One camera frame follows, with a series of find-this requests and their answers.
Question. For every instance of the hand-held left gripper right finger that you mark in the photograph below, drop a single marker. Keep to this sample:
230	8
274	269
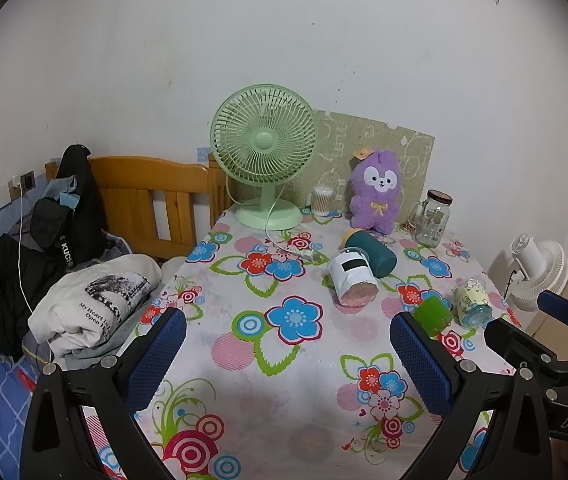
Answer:
421	365

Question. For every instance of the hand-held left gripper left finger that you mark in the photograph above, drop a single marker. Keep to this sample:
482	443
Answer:
156	360

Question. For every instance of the small green cup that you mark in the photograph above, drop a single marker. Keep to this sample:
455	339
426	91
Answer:
433	316

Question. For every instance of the clear patterned cup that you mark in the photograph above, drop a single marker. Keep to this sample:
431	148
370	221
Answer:
471	302

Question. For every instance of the white cup with black label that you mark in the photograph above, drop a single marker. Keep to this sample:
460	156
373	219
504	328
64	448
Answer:
351	275

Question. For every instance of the teal cup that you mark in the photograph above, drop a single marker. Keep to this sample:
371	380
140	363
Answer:
374	255

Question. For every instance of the white standing fan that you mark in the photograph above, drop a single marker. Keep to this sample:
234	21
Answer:
539	270

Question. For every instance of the grey folded cloth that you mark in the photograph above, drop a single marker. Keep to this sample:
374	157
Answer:
91	351

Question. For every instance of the white folded printed shirt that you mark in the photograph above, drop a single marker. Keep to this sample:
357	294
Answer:
89	300

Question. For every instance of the floral tablecloth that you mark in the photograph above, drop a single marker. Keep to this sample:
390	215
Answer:
274	360

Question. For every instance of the glass mug jar with lid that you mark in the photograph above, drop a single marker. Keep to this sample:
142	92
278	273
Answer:
433	220

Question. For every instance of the black jacket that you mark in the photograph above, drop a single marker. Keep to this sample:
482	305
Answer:
81	220

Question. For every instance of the purple plush toy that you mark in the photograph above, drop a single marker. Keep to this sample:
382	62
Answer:
376	195

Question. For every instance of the wooden bed headboard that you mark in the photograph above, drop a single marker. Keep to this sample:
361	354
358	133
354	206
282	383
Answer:
134	180

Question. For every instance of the cotton swab container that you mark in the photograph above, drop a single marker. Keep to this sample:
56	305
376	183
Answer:
322	201

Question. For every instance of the blue denim garment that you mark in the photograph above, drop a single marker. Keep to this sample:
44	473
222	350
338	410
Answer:
61	191

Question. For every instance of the white charger plug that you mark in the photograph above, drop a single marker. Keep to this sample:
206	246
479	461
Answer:
15	185

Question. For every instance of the green patterned board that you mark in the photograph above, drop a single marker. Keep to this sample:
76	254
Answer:
344	135

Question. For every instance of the green desk fan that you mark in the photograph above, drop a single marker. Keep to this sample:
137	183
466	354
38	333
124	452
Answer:
264	140

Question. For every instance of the dark wall socket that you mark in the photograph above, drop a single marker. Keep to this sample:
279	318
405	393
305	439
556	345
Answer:
27	180

